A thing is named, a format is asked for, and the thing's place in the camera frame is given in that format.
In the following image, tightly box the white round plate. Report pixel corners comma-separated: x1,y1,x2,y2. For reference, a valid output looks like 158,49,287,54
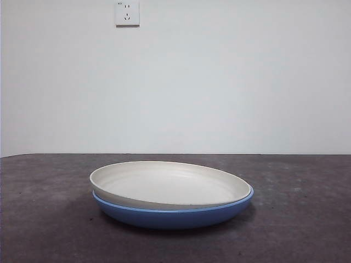
88,161,252,208

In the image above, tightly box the blue round plate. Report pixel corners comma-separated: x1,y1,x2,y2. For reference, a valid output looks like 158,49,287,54
92,186,254,230

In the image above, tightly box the white wall socket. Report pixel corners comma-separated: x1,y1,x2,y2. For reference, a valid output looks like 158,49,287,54
115,0,140,27

